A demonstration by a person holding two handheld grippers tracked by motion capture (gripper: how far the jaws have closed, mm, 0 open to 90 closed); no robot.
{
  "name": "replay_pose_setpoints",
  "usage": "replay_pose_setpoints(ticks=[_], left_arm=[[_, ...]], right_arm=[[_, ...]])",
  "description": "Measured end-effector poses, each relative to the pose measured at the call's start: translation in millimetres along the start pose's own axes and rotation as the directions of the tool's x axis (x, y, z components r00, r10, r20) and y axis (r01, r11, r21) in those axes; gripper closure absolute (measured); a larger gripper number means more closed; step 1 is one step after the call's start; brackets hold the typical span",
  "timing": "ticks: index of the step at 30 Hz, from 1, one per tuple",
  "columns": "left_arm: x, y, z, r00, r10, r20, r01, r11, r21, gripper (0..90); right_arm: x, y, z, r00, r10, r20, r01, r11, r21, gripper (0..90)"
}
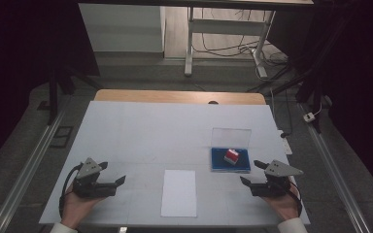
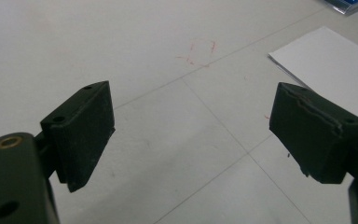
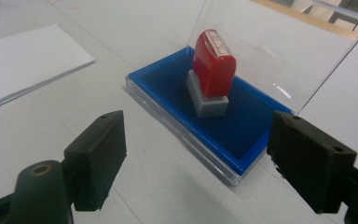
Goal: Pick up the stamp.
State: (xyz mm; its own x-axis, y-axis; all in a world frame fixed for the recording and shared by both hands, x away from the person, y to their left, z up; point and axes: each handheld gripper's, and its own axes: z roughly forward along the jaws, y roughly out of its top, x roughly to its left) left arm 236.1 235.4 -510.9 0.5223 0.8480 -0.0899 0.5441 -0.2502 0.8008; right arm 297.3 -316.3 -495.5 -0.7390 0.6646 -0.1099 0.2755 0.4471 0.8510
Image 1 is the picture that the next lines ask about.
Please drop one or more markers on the white desk frame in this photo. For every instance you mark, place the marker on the white desk frame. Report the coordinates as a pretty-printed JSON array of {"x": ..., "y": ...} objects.
[{"x": 226, "y": 26}]

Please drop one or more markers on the red and white stamp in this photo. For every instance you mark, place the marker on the red and white stamp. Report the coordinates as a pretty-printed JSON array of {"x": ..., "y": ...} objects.
[{"x": 231, "y": 156}]

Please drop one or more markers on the white paper sheet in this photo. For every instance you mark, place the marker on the white paper sheet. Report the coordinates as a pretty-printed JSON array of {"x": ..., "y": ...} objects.
[{"x": 178, "y": 194}]

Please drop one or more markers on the wooden table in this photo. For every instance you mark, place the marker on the wooden table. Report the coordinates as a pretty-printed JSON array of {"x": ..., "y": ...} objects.
[{"x": 175, "y": 96}]

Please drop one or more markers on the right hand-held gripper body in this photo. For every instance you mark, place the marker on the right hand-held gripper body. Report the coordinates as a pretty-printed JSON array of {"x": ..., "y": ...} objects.
[{"x": 272, "y": 187}]

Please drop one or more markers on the black floor plate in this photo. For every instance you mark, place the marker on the black floor plate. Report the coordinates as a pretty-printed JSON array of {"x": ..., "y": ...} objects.
[{"x": 61, "y": 136}]

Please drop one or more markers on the metal floor rail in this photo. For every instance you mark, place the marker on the metal floor rail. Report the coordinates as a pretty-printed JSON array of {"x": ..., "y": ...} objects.
[
  {"x": 333, "y": 161},
  {"x": 29, "y": 165}
]

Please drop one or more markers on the person's left hand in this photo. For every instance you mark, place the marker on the person's left hand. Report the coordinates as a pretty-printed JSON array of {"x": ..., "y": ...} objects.
[{"x": 74, "y": 208}]

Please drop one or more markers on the white power adapter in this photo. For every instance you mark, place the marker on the white power adapter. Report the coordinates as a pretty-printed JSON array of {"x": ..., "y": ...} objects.
[{"x": 309, "y": 117}]

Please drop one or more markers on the dark curtain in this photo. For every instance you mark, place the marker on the dark curtain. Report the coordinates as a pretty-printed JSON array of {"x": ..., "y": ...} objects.
[
  {"x": 19, "y": 48},
  {"x": 359, "y": 81}
]

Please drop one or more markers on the black metal stand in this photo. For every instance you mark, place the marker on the black metal stand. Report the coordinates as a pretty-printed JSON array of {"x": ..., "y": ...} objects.
[{"x": 53, "y": 97}]

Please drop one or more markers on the person's right hand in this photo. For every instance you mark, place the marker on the person's right hand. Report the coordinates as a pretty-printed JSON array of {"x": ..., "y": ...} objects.
[{"x": 286, "y": 207}]

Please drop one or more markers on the blue box with clear lid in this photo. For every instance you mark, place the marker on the blue box with clear lid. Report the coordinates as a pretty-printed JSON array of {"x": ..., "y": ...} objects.
[{"x": 218, "y": 161}]

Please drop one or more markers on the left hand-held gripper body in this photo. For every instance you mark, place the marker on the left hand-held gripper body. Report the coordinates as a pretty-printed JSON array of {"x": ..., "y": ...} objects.
[{"x": 90, "y": 189}]

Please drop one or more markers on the white power strip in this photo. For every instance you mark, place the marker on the white power strip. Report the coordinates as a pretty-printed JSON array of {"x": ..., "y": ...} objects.
[{"x": 286, "y": 145}]

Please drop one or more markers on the white cabinet panel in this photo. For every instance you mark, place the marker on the white cabinet panel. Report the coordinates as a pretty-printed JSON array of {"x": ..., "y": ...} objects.
[{"x": 119, "y": 29}]

